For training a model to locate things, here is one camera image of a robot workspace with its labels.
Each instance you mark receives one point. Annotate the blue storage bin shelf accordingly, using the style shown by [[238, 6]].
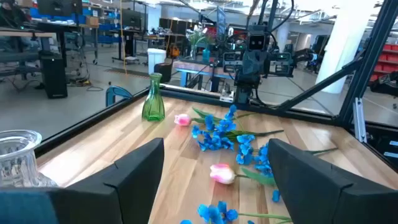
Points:
[[109, 39]]

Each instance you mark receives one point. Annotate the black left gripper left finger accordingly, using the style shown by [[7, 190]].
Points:
[[124, 193]]

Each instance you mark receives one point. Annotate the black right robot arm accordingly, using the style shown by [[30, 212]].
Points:
[[244, 90]]

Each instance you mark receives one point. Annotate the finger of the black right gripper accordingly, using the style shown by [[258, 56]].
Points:
[[232, 63], [281, 65]]

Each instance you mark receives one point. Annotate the teal bottle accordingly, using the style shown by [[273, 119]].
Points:
[[206, 56]]

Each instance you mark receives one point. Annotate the wooden top desk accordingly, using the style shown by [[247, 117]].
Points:
[[25, 32]]

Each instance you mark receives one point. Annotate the pink artificial tulip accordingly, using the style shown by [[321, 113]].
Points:
[[222, 174], [183, 119]]

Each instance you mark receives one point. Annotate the black metal table frame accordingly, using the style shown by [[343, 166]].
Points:
[[192, 97]]

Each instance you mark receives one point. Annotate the cardboard box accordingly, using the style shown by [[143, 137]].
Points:
[[92, 20]]

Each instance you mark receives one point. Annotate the red storage bin shelf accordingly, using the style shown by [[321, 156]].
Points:
[[387, 57]]

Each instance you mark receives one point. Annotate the person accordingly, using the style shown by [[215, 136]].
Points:
[[11, 17]]

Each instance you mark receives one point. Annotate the orange tool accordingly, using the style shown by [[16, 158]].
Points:
[[174, 51]]

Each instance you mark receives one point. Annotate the metal frame work table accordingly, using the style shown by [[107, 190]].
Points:
[[192, 67]]

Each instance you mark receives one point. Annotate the blue artificial flower bunch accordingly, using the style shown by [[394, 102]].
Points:
[[214, 143], [226, 125], [245, 155], [214, 214]]

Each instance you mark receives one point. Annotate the silver metal bracket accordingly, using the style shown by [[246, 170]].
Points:
[[359, 121]]

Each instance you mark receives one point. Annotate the small vase with white flowers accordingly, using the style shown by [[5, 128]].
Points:
[[195, 39]]

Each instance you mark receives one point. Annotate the black bag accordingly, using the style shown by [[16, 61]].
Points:
[[385, 85]]

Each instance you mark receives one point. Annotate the blue chair back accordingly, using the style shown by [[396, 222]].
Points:
[[109, 93]]

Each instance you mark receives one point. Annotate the white round pillar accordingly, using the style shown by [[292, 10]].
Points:
[[342, 46]]

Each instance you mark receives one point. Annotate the green glass vase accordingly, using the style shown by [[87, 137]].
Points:
[[153, 107]]

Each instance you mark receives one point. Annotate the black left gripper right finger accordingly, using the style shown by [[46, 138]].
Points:
[[311, 193]]

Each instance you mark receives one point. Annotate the black computer tower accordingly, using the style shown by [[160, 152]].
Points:
[[54, 77]]

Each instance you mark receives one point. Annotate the clear glass vase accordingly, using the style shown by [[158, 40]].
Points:
[[18, 155]]

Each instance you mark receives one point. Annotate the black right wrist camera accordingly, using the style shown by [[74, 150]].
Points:
[[257, 42]]

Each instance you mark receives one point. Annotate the black box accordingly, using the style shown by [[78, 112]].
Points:
[[163, 73]]

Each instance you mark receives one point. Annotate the black computer monitor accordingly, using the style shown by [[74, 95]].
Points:
[[59, 7], [130, 18]]

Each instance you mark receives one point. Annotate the white waste bin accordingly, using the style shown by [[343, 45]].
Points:
[[155, 59]]

